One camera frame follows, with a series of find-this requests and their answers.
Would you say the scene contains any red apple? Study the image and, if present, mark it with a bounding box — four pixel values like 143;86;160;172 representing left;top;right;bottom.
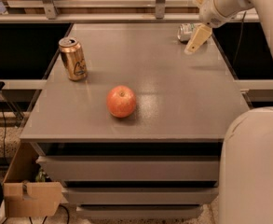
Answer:
106;85;136;118

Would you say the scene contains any white green 7up can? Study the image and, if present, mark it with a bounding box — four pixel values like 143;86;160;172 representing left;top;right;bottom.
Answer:
177;23;198;43

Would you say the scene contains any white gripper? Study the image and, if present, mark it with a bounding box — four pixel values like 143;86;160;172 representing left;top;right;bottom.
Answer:
184;0;226;54

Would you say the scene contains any metal shelf frame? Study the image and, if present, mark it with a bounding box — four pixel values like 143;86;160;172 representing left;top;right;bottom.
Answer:
0;0;260;24

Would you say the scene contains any gold soda can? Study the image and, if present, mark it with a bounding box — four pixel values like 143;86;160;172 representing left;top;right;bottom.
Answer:
59;36;88;81

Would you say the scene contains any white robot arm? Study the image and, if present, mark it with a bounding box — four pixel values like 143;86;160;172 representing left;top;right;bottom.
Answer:
199;0;273;224

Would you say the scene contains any cardboard box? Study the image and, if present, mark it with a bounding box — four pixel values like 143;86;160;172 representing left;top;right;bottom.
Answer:
3;143;62;217

